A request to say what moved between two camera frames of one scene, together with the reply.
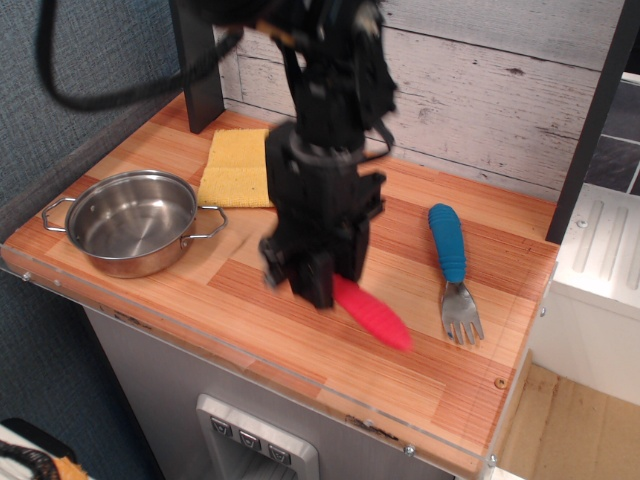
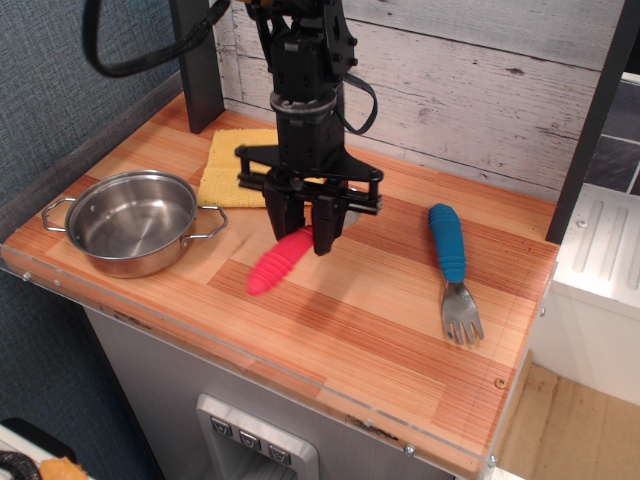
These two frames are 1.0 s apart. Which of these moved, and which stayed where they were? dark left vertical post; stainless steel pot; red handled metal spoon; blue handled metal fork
Moved: red handled metal spoon
Stayed: stainless steel pot; blue handled metal fork; dark left vertical post
